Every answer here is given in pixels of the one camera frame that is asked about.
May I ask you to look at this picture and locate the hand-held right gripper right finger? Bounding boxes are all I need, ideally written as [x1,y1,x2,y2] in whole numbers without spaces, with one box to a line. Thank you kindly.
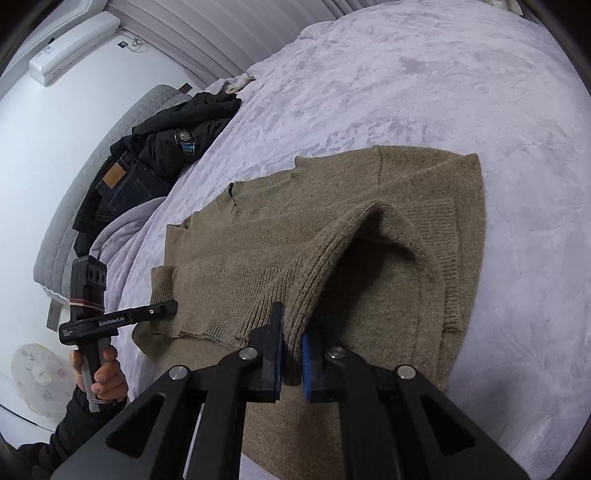
[301,323,532,480]

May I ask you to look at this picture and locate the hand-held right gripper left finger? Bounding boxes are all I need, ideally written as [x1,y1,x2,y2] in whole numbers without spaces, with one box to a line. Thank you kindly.
[51,302,284,480]

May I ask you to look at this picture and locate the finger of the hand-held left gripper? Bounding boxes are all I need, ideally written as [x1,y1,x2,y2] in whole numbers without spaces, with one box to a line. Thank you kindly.
[112,299,179,327]

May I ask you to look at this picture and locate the brown knit sweater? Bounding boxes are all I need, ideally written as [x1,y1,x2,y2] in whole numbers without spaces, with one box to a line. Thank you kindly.
[132,145,486,480]

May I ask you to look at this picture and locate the person's left forearm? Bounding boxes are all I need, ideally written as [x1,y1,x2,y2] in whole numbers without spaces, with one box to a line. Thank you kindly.
[9,384,131,480]

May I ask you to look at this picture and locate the person's left hand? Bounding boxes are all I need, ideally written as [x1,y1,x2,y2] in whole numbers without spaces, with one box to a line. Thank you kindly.
[69,346,130,405]

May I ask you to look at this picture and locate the grey lilac crumpled blanket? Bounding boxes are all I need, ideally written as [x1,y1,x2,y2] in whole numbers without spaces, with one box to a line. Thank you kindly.
[91,196,172,324]

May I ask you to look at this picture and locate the black garment under jeans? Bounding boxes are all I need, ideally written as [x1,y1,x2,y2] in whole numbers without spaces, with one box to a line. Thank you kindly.
[72,196,105,257]

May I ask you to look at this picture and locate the grey quilted headboard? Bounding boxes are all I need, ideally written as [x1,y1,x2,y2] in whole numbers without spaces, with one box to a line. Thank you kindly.
[34,85,194,297]

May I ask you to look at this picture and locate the dark blue jeans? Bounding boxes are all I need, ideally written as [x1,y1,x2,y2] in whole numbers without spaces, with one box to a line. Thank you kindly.
[88,148,175,222]

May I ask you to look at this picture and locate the black jacket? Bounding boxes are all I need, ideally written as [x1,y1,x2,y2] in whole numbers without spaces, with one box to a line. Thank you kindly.
[110,91,242,179]

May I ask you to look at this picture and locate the small beige cloth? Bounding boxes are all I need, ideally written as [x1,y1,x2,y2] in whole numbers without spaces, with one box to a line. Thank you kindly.
[225,74,256,94]

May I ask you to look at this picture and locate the white air conditioner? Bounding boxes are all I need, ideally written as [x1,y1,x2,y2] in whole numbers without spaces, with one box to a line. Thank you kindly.
[28,10,122,86]

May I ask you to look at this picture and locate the white pleated curtain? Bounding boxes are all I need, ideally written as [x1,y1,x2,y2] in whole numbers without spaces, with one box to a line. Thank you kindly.
[106,0,352,89]

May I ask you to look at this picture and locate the lavender plush bed cover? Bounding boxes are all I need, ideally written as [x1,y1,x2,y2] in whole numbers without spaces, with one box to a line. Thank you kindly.
[90,0,588,480]

